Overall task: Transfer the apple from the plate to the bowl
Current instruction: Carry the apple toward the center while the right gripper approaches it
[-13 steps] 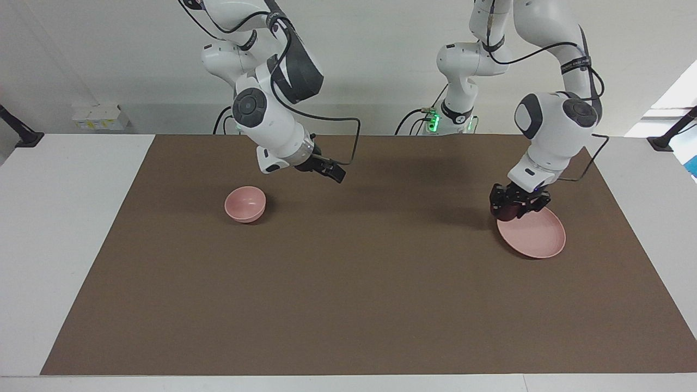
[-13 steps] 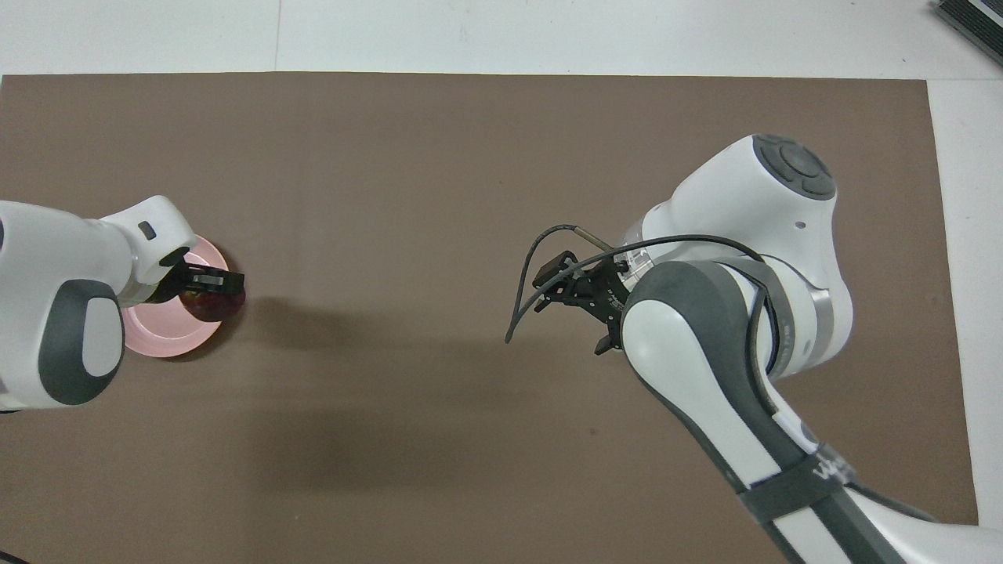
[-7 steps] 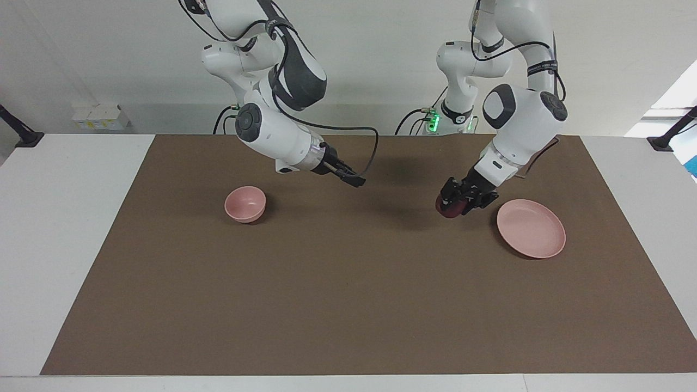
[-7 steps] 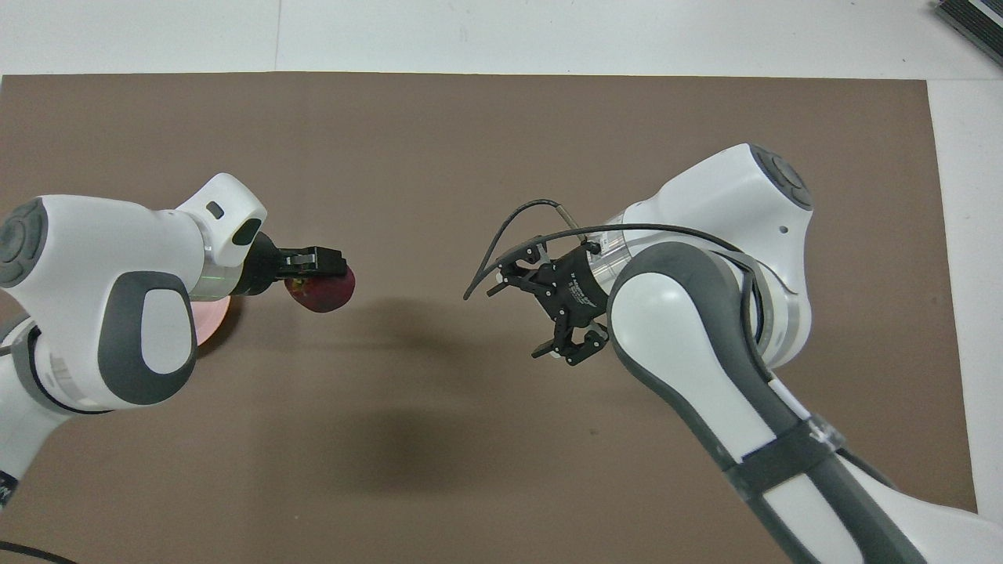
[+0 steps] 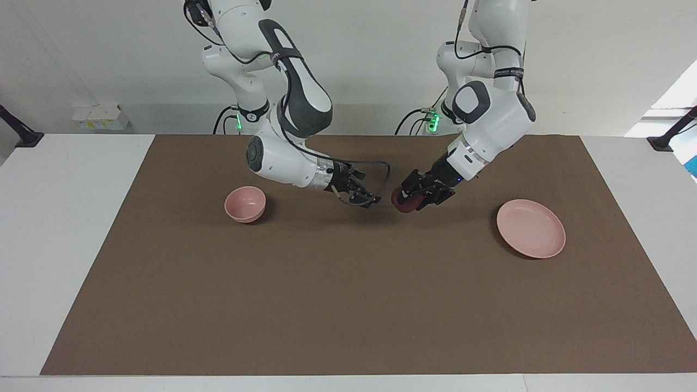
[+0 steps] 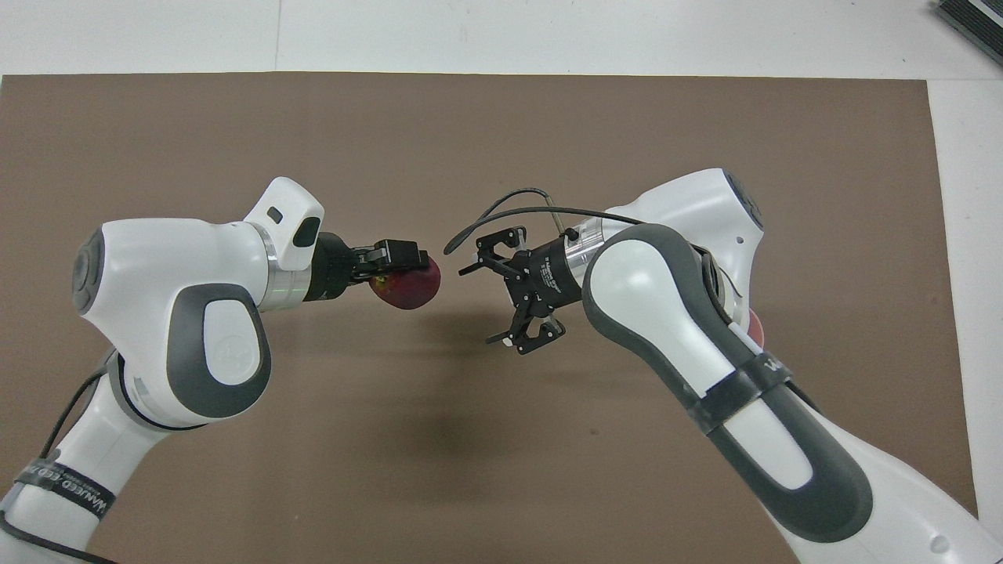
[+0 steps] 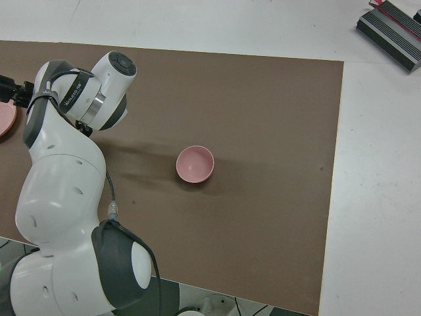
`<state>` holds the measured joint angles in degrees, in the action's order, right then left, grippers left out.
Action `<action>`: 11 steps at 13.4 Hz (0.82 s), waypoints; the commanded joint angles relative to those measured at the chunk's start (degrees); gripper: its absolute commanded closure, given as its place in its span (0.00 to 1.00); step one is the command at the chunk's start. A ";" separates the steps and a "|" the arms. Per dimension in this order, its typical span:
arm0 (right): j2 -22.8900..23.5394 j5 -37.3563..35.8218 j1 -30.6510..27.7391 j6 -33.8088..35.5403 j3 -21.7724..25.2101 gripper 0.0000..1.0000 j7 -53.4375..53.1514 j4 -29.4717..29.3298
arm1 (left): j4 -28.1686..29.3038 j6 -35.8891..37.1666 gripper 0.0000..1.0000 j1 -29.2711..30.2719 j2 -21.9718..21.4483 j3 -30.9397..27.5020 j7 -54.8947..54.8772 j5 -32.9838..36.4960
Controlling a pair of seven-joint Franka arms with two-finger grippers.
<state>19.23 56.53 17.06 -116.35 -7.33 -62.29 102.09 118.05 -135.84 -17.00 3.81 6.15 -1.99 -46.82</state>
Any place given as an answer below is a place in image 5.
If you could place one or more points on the blue object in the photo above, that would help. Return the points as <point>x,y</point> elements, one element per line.
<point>692,166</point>

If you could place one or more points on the black clamp stand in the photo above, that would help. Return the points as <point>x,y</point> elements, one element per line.
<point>22,133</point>
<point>672,133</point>

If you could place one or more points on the brown table mat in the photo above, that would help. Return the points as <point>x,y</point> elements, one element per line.
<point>348,283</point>

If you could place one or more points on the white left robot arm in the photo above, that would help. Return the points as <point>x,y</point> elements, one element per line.
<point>493,120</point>

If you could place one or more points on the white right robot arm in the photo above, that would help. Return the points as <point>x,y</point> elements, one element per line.
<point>299,98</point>

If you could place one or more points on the white boxes stack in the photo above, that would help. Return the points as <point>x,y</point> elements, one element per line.
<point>101,117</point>

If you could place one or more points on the dark red apple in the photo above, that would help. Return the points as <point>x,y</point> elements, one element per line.
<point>403,204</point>

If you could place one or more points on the pink bowl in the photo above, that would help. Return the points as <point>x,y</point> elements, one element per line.
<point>245,204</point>

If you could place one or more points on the pink plate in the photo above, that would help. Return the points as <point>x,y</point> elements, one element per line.
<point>531,228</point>

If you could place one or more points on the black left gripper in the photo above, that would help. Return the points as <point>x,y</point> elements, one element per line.
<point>444,174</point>

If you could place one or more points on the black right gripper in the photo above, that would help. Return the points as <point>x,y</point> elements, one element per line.
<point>344,177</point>

